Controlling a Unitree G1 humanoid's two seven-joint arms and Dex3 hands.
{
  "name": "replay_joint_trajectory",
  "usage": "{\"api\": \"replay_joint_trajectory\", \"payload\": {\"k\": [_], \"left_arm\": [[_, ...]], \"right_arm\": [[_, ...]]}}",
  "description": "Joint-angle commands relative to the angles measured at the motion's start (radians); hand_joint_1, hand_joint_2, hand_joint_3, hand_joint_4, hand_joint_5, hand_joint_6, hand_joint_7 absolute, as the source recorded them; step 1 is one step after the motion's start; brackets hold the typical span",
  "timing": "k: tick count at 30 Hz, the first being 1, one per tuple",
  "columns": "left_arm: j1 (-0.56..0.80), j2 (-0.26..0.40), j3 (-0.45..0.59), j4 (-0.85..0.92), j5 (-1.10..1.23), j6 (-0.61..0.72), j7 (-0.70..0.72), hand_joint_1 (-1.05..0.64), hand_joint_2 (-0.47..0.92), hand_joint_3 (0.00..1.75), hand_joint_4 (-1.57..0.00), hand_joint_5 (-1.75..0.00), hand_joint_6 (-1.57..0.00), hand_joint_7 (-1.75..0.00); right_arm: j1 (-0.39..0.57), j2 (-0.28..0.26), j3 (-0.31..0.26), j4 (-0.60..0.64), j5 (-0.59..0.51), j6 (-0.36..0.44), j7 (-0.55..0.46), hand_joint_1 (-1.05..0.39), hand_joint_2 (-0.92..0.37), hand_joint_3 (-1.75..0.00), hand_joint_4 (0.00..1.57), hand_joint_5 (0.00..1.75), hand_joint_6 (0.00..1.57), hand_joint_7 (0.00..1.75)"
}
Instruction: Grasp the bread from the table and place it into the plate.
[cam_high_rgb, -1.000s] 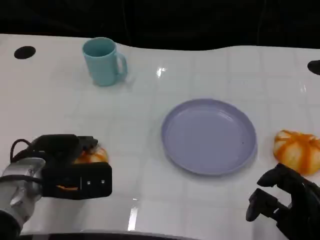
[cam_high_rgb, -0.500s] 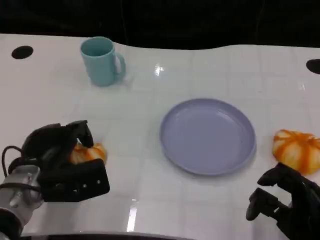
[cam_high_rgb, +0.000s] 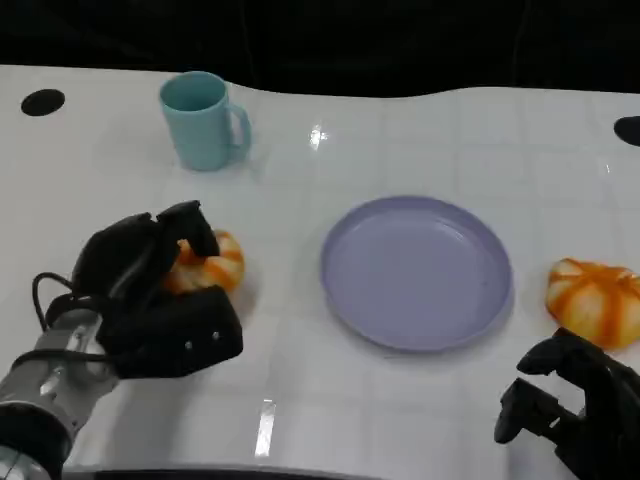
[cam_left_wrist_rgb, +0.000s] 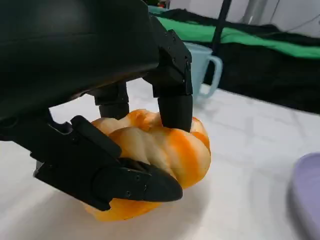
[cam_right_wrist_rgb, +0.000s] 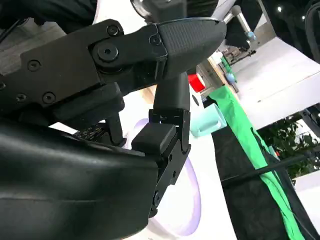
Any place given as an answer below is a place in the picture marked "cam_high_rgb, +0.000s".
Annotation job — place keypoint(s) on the lilac plate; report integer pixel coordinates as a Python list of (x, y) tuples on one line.
[(417, 275)]

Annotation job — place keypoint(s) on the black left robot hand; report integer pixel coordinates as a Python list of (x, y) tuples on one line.
[(120, 255)]

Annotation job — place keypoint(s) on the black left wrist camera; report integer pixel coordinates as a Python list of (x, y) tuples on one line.
[(175, 335)]

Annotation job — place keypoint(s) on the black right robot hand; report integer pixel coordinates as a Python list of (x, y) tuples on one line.
[(610, 415)]

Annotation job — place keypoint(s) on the pale green mug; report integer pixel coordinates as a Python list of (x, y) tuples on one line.
[(200, 132)]

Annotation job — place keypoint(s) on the orange and white bread roll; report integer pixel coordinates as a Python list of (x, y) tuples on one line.
[(595, 300), (225, 267)]

